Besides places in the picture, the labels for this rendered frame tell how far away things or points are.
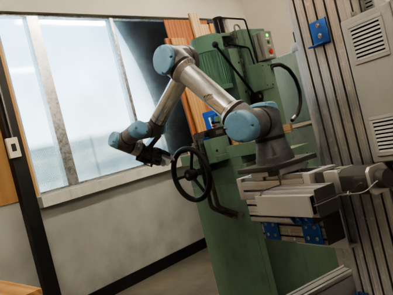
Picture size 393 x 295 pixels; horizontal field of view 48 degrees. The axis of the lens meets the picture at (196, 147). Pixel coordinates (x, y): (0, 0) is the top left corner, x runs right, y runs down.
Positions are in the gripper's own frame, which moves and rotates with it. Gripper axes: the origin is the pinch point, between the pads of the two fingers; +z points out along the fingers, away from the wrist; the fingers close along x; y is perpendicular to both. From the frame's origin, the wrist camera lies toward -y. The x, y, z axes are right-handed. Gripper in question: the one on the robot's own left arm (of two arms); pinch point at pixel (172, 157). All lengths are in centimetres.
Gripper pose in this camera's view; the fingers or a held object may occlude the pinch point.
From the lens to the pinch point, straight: 222.9
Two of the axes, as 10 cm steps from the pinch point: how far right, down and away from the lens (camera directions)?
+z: 7.4, 3.2, 5.9
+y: -1.5, 9.4, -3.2
